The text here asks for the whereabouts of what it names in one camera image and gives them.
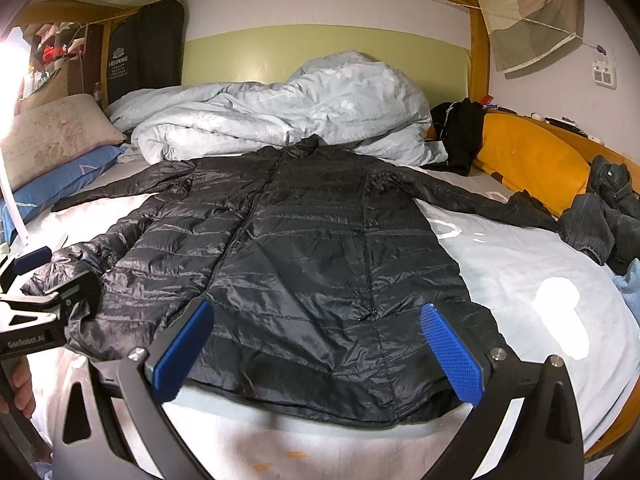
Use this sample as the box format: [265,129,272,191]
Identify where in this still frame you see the white wall socket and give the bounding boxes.
[592,49,617,90]

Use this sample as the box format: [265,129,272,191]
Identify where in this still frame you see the black garment by headboard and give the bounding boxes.
[424,98,486,177]

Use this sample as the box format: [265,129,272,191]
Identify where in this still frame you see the person's left hand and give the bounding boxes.
[11,356,36,419]

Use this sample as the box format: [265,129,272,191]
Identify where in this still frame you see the black hanging bag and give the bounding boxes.
[106,0,186,104]

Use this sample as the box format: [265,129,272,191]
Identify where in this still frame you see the black puffer down jacket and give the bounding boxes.
[23,138,556,427]

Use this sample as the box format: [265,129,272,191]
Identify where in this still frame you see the beige pink pillow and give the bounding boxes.
[1,94,125,191]

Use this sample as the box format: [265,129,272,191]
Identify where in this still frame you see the light blue cloth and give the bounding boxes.
[613,258,640,324]

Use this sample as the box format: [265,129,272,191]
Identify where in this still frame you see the checked hanging curtain cloth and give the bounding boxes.
[477,0,580,73]

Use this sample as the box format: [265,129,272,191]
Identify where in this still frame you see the blue pillow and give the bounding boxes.
[13,145,124,224]

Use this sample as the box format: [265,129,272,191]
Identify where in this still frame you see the wooden bed frame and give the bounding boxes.
[165,0,639,477]

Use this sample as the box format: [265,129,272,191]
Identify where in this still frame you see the orange body pillow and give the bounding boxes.
[475,113,590,216]

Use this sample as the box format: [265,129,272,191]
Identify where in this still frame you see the light grey rumpled duvet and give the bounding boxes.
[105,51,448,166]

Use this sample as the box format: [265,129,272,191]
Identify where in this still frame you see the dark grey clothes pile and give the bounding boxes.
[556,154,640,276]

